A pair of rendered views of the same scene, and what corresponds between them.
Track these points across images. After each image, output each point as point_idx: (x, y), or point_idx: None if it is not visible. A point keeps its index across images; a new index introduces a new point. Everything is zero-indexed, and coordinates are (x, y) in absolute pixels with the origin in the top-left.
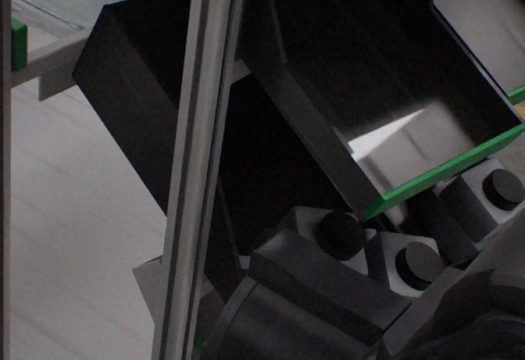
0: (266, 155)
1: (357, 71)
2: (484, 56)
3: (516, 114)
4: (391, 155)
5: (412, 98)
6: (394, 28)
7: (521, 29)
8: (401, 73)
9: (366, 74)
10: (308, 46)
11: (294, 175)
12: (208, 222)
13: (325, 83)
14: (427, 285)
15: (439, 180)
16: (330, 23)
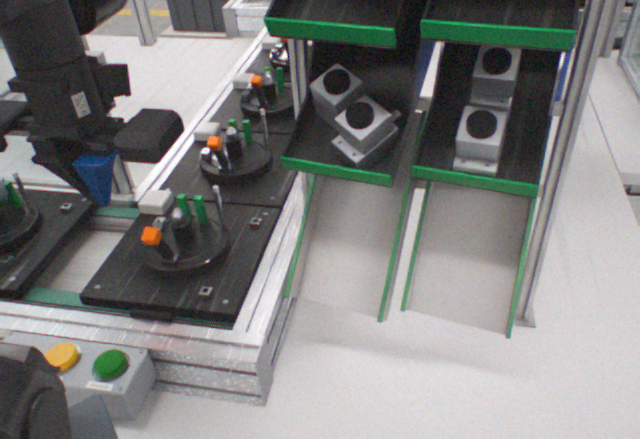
0: (401, 65)
1: None
2: (467, 11)
3: (394, 22)
4: (319, 19)
5: (367, 4)
6: None
7: (525, 9)
8: None
9: None
10: None
11: (406, 79)
12: (301, 54)
13: None
14: (349, 122)
15: (324, 38)
16: None
